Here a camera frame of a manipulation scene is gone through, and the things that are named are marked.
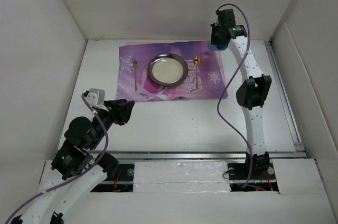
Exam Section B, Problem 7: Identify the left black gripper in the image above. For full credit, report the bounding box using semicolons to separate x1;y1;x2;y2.
89;98;135;148

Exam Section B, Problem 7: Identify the blue plastic cup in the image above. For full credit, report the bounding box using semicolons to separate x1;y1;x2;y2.
207;43;228;51

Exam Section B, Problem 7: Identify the gold spoon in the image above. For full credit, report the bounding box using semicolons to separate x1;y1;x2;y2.
193;56;201;89

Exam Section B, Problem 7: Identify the purple Elsa cloth placemat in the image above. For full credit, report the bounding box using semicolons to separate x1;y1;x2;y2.
116;41;228;102

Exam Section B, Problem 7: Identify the gold fork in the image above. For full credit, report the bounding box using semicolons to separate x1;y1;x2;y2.
132;59;138;91

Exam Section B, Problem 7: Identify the steel plate with cream centre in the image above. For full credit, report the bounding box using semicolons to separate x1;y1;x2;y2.
147;53;188;87

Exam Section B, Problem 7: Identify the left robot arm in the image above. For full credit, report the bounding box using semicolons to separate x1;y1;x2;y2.
6;92;135;223

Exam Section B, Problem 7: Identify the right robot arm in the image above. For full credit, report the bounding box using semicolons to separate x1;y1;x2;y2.
211;8;272;179

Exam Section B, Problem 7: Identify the white foam block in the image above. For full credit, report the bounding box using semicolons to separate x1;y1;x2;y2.
133;161;230;193

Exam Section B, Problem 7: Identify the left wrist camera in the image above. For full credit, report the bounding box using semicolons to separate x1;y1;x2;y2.
84;88;105;107

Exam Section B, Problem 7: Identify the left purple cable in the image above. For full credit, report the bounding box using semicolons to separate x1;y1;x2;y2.
5;92;109;224

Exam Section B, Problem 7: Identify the purple cable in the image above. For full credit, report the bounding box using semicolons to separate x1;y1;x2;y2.
216;3;260;189
5;92;109;224

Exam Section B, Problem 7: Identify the aluminium front rail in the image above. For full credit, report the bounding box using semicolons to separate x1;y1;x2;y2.
55;150;307;160

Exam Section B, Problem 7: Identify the aluminium rail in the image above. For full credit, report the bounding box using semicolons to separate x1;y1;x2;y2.
265;42;305;152
55;150;307;160

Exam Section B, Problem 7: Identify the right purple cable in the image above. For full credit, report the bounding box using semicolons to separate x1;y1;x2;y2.
216;3;260;189

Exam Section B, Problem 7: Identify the aluminium right side rail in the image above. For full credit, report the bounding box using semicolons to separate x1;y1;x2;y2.
265;42;305;152

